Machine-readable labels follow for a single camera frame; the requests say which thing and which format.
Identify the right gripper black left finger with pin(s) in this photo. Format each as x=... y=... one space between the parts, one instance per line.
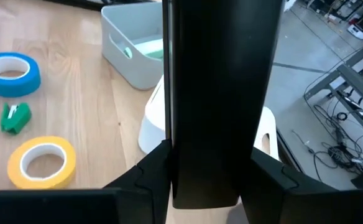
x=147 y=193

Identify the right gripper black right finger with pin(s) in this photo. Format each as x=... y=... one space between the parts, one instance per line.
x=262 y=186

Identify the black stapler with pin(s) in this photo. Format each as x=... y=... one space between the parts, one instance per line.
x=218 y=93

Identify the yellow tape roll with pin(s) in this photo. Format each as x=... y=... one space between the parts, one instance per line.
x=13 y=168

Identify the green mini stapler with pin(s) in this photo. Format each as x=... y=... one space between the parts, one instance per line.
x=18 y=119

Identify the blue tape roll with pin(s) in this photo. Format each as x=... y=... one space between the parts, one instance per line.
x=13 y=87

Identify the white plastic bin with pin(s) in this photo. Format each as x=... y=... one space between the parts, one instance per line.
x=153 y=124

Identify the light grey plastic bin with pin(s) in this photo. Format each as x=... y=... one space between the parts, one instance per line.
x=122 y=68

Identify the grey table leg base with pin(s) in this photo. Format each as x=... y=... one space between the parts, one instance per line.
x=349 y=76

